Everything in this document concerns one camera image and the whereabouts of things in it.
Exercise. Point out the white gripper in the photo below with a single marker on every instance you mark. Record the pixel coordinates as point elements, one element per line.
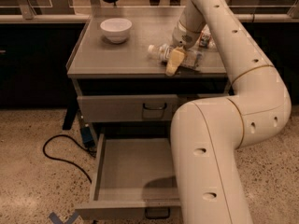
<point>182,36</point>

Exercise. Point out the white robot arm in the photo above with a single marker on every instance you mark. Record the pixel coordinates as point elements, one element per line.
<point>206,132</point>

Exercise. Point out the clear crushed plastic bottle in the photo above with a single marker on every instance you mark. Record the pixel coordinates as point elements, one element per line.
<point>206,40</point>

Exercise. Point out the closed upper drawer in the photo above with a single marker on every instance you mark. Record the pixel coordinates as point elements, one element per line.
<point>143,107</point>

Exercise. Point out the grey drawer cabinet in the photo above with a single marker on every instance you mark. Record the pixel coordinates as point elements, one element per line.
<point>100,67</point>

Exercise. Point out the open middle drawer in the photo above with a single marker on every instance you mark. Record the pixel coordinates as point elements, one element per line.
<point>133,178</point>

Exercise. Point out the white ceramic bowl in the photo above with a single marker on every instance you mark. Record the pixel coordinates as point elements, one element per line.
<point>116,30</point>

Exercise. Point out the blue power adapter box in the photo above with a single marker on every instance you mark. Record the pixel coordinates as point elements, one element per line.
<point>87,138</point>

